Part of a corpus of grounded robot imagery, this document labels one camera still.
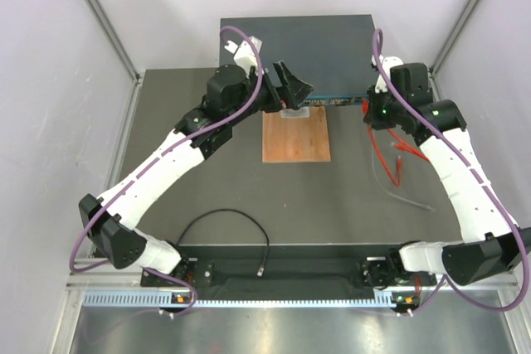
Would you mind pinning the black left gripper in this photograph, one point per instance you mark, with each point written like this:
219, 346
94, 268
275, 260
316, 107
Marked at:
295, 89

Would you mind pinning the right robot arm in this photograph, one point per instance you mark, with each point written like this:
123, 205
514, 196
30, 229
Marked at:
487, 246

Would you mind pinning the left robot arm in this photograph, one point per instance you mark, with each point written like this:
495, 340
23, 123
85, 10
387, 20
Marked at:
233, 94

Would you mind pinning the teal network switch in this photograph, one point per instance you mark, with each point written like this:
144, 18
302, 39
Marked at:
332, 53

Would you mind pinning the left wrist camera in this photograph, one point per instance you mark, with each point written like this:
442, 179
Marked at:
242, 54

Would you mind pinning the wooden board stand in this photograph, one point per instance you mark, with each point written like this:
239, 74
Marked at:
296, 136

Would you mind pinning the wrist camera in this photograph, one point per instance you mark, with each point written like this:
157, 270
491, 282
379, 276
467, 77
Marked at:
242, 54
387, 62

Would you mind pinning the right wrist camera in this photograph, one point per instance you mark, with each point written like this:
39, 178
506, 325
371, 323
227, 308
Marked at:
387, 62

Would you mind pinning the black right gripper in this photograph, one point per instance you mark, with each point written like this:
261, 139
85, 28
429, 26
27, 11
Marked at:
371, 118

